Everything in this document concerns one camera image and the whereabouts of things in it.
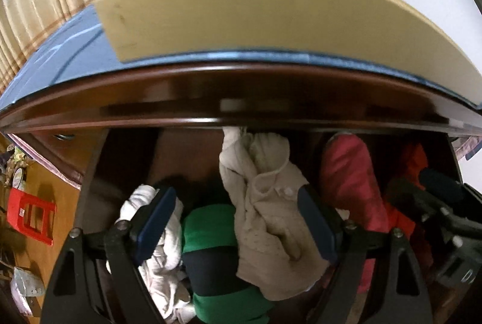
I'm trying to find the dark wooden desk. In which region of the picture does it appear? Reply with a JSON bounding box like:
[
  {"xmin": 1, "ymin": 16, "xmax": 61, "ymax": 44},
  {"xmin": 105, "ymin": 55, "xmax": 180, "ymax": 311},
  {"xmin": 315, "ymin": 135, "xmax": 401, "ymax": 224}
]
[{"xmin": 0, "ymin": 61, "xmax": 482, "ymax": 193}]

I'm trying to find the pink hanging cloth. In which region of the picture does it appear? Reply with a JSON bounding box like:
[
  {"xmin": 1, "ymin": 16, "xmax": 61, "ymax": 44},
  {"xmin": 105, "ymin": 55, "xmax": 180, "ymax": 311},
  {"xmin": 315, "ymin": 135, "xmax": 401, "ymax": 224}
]
[{"xmin": 452, "ymin": 135, "xmax": 482, "ymax": 160}]

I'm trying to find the wooden drawer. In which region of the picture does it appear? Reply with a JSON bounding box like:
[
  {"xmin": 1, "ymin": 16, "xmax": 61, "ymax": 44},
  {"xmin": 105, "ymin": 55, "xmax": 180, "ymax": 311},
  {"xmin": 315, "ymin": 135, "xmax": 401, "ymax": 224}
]
[{"xmin": 73, "ymin": 123, "xmax": 469, "ymax": 324}]

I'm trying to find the beige patterned curtain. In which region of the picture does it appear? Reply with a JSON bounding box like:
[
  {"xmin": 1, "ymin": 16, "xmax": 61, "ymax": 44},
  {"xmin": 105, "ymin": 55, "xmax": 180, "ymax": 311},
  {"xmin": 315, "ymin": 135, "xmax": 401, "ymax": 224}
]
[{"xmin": 0, "ymin": 0, "xmax": 95, "ymax": 95}]

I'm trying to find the cream underwear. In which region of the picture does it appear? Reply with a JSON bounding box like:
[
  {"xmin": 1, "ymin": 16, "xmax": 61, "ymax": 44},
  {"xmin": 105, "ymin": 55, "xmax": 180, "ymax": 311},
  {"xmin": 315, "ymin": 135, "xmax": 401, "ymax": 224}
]
[{"xmin": 219, "ymin": 125, "xmax": 341, "ymax": 302}]

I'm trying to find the beige wooden tray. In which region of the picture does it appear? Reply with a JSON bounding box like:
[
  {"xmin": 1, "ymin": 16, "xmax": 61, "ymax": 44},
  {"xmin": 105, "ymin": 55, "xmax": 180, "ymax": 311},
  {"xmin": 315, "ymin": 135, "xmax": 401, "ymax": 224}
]
[{"xmin": 95, "ymin": 0, "xmax": 482, "ymax": 110}]

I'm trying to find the green navy striped underwear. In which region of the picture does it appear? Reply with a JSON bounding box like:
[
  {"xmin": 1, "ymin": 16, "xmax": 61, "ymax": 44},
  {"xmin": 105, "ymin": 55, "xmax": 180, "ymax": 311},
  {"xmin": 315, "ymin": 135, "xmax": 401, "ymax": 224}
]
[{"xmin": 181, "ymin": 204, "xmax": 275, "ymax": 324}]

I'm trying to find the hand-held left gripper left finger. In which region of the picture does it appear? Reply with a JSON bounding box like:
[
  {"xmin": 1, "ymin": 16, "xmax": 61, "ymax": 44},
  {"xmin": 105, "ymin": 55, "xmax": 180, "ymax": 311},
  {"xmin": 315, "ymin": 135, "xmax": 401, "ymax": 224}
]
[{"xmin": 41, "ymin": 186, "xmax": 178, "ymax": 324}]

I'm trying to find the pink lace cloth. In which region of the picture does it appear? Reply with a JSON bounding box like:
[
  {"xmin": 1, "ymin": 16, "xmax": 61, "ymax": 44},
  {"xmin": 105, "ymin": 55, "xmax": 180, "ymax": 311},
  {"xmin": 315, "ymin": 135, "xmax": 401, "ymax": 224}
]
[{"xmin": 8, "ymin": 134, "xmax": 82, "ymax": 190}]

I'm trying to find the blue checked tablecloth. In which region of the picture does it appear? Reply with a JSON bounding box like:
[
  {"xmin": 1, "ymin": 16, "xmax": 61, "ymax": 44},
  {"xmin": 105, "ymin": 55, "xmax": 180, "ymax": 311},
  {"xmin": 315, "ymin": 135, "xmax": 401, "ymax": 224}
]
[{"xmin": 0, "ymin": 2, "xmax": 475, "ymax": 112}]

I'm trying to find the white plastic bag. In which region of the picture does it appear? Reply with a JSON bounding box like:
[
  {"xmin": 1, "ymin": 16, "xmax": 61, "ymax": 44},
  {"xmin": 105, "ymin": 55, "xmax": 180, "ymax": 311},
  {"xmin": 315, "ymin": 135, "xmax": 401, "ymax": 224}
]
[{"xmin": 11, "ymin": 267, "xmax": 46, "ymax": 314}]

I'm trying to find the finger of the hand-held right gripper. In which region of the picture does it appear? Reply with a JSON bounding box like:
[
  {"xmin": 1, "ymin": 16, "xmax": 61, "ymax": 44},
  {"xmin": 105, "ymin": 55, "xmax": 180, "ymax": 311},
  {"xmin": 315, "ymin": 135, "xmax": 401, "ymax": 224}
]
[
  {"xmin": 419, "ymin": 168, "xmax": 482, "ymax": 223},
  {"xmin": 386, "ymin": 178, "xmax": 482, "ymax": 253}
]

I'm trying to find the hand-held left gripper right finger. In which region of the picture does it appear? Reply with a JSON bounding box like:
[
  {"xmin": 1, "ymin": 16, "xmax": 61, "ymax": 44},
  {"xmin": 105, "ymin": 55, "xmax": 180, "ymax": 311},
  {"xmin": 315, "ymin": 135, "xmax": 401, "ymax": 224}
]
[{"xmin": 297, "ymin": 185, "xmax": 442, "ymax": 324}]

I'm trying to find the red plastic stool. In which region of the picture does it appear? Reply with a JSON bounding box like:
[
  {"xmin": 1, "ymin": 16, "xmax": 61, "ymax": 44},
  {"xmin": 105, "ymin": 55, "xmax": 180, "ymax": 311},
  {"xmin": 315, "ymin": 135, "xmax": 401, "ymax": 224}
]
[{"xmin": 7, "ymin": 188, "xmax": 57, "ymax": 246}]

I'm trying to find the red patterned knit sock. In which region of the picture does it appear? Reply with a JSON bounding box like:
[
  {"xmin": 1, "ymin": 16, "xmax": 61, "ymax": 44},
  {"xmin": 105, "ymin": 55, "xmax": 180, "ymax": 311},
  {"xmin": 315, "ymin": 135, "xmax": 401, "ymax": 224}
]
[{"xmin": 384, "ymin": 141, "xmax": 433, "ymax": 264}]

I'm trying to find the red underwear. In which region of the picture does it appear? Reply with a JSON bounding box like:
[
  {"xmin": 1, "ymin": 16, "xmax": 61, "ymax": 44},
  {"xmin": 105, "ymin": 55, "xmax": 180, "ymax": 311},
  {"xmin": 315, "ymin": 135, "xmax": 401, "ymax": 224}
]
[{"xmin": 319, "ymin": 134, "xmax": 390, "ymax": 294}]

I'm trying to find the pale pink white underwear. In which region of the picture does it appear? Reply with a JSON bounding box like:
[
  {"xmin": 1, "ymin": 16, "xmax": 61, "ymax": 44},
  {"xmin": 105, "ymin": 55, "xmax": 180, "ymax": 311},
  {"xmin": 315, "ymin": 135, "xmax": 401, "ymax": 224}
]
[{"xmin": 105, "ymin": 184, "xmax": 196, "ymax": 322}]

